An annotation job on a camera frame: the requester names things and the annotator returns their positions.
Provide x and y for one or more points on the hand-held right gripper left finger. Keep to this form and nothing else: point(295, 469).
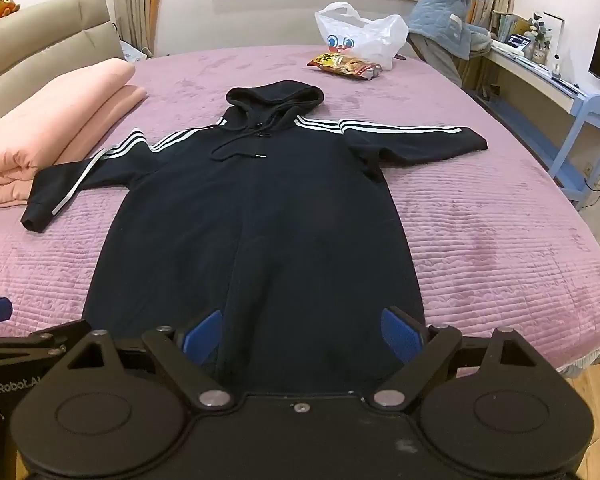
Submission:
point(202, 335)

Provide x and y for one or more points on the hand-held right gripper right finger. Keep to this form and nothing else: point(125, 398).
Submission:
point(402, 335)

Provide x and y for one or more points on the black hoodie with white stripes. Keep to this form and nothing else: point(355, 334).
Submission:
point(260, 220)

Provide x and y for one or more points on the purple quilted bed cover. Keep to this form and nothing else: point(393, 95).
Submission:
point(480, 210)

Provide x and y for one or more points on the folded pink blanket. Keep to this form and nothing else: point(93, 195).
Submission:
point(55, 125)

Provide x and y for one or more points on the red and yellow snack packet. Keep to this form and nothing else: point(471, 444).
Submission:
point(345, 66)

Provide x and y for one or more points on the beige padded headboard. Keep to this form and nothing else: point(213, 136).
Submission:
point(40, 35)

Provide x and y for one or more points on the white and blue desk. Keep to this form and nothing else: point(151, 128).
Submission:
point(535, 72)

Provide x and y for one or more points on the white printed plastic bag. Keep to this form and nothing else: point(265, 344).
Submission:
point(370, 35)

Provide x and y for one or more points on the small tablet screen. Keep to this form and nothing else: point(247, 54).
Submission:
point(519, 42)

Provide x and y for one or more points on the row of books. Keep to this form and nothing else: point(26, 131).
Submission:
point(510, 25)

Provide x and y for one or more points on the small flower bouquet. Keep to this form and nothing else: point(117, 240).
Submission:
point(540, 27)

